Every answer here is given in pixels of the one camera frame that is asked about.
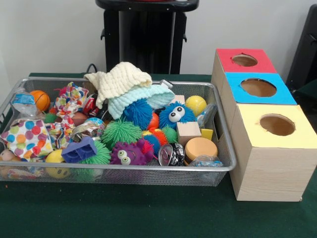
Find blue globe ball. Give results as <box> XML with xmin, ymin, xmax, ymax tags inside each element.
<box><xmin>83</xmin><ymin>117</ymin><xmax>106</xmax><ymax>126</ymax></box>

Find black chair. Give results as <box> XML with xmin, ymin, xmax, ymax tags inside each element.
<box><xmin>287</xmin><ymin>5</ymin><xmax>317</xmax><ymax>92</ymax></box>

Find small green spiky ball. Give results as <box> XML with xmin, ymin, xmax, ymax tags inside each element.
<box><xmin>101</xmin><ymin>118</ymin><xmax>143</xmax><ymax>148</ymax></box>

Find red black packet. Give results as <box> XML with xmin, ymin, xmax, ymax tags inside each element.
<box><xmin>83</xmin><ymin>94</ymin><xmax>98</xmax><ymax>116</ymax></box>

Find clear blue plastic packet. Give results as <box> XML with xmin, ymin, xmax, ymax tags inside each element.
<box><xmin>196</xmin><ymin>104</ymin><xmax>218</xmax><ymax>128</ymax></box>

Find yellow block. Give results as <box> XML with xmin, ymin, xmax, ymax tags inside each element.
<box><xmin>200</xmin><ymin>128</ymin><xmax>214</xmax><ymax>141</ymax></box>

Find blue fuzzy ball with eyes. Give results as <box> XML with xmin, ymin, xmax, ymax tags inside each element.
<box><xmin>158</xmin><ymin>102</ymin><xmax>196</xmax><ymax>130</ymax></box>

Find mint green knit cloth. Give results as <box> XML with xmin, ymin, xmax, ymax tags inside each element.
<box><xmin>107</xmin><ymin>84</ymin><xmax>175</xmax><ymax>120</ymax></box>

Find clear mesh bin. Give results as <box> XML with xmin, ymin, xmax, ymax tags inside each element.
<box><xmin>0</xmin><ymin>77</ymin><xmax>237</xmax><ymax>186</ymax></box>

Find clear plastic bottle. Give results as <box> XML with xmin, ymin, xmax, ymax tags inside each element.
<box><xmin>11</xmin><ymin>88</ymin><xmax>39</xmax><ymax>119</ymax></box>

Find purple spiky ball with eyes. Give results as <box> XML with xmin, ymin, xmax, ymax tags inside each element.
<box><xmin>109</xmin><ymin>139</ymin><xmax>154</xmax><ymax>166</ymax></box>

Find large green spiky ball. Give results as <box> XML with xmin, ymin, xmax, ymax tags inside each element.
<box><xmin>74</xmin><ymin>141</ymin><xmax>111</xmax><ymax>167</ymax></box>

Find wooden box with three holes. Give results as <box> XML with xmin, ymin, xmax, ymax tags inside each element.
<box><xmin>211</xmin><ymin>48</ymin><xmax>317</xmax><ymax>202</ymax></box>

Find clear crumpled plastic packet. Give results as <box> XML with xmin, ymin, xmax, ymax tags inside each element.
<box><xmin>190</xmin><ymin>155</ymin><xmax>225</xmax><ymax>168</ymax></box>

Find small orange basketball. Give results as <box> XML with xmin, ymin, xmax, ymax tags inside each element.
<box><xmin>30</xmin><ymin>90</ymin><xmax>51</xmax><ymax>112</ymax></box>

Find yellow smiley ball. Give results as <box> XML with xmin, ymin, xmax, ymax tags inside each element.
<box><xmin>45</xmin><ymin>150</ymin><xmax>71</xmax><ymax>179</ymax></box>

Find polka dot cloth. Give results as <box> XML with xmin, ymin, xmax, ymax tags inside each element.
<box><xmin>0</xmin><ymin>118</ymin><xmax>75</xmax><ymax>160</ymax></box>

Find wooden cube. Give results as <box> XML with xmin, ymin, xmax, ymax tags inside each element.
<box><xmin>176</xmin><ymin>121</ymin><xmax>202</xmax><ymax>146</ymax></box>

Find cream waffle cloth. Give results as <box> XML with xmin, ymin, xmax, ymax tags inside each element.
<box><xmin>83</xmin><ymin>62</ymin><xmax>153</xmax><ymax>109</ymax></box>

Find round wooden disc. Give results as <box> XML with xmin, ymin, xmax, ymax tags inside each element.
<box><xmin>184</xmin><ymin>137</ymin><xmax>218</xmax><ymax>163</ymax></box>

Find silver can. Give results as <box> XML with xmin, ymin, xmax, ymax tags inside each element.
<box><xmin>71</xmin><ymin>122</ymin><xmax>106</xmax><ymax>143</ymax></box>

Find brown toy football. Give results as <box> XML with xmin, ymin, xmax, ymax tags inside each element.
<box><xmin>72</xmin><ymin>112</ymin><xmax>89</xmax><ymax>126</ymax></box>

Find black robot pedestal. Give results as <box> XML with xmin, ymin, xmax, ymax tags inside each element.
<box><xmin>96</xmin><ymin>0</ymin><xmax>200</xmax><ymax>75</ymax></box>

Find purple plastic block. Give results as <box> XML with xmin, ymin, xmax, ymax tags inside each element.
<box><xmin>61</xmin><ymin>136</ymin><xmax>98</xmax><ymax>164</ymax></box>

